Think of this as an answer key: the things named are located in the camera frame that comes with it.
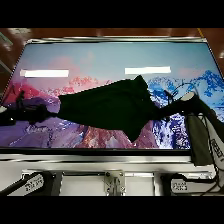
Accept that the black garment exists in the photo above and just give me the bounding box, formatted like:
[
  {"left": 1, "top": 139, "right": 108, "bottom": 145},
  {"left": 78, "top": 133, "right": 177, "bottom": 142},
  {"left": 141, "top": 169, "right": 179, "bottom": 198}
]
[{"left": 57, "top": 74, "right": 165, "bottom": 143}]

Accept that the silver frame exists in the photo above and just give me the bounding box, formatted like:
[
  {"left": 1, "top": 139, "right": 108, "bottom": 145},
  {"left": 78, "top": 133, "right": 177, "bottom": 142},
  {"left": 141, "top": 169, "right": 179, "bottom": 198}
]
[{"left": 0, "top": 148, "right": 224, "bottom": 197}]

